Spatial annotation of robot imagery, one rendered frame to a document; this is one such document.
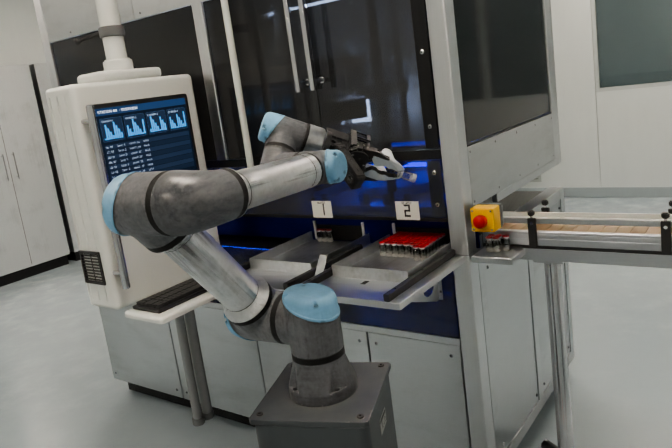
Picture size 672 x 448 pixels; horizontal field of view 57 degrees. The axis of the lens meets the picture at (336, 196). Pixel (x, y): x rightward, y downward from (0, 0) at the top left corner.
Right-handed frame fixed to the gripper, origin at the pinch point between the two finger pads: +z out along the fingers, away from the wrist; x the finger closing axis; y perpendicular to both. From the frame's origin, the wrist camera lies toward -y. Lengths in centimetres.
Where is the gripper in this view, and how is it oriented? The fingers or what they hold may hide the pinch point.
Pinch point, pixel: (397, 173)
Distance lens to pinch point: 154.6
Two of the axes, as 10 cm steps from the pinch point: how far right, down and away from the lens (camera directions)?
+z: 9.3, 2.9, 2.2
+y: 0.3, -6.7, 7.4
